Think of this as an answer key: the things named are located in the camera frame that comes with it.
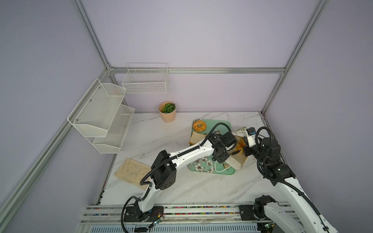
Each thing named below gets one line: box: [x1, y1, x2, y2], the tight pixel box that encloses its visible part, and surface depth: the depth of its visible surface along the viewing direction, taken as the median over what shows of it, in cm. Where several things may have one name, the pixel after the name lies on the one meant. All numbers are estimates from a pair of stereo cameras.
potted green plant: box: [158, 100, 177, 123], surface depth 110 cm
